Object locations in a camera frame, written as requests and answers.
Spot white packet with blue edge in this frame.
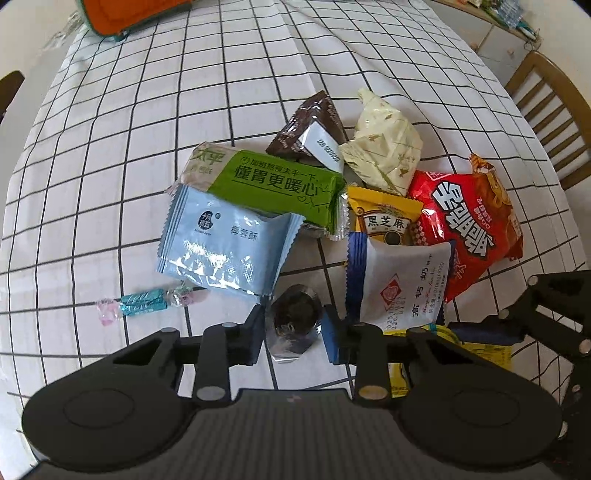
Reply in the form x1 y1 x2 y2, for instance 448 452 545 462
344 231 453 330

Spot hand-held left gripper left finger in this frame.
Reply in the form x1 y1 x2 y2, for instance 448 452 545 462
108 305 266 407

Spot brown snack packet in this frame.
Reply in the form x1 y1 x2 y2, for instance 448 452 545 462
265 91 349 169

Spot green cracker packet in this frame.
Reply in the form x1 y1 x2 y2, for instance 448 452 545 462
178 142 352 241

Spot wooden chair with pink cushion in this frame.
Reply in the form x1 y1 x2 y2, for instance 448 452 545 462
0 71 26 116

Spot teal wrapped candy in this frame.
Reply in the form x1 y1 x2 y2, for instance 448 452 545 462
95 286 197 326

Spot orange and green tissue box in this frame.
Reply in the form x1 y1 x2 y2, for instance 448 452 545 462
78 0 195 42

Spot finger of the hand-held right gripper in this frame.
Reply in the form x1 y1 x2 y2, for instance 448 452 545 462
448 305 591 366
527 272 591 320

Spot red noodle snack packet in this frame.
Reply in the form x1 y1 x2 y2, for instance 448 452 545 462
406 154 525 303

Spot black and white checkered tablecloth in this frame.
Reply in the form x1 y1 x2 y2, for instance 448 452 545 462
0 0 591 435

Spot white cabinet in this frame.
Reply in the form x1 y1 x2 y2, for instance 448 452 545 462
434 0 543 70

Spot light blue pastry packet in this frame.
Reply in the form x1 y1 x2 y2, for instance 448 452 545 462
154 184 303 303

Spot cream snack packet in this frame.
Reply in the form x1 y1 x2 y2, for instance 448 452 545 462
339 88 424 197

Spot pack of water bottles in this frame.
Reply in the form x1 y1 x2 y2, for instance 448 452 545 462
487 0 525 29

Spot wooden slatted chair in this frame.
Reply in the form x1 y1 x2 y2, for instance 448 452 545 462
505 51 591 190

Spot crumpled paper wrappers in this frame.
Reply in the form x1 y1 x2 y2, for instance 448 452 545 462
44 25 81 52

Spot silver dark snack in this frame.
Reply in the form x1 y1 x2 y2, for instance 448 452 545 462
264 285 324 363

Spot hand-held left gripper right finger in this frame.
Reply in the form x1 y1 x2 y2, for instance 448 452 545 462
321 305 472 407

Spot yellow sesame snack packet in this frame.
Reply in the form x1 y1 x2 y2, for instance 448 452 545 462
346 185 424 247

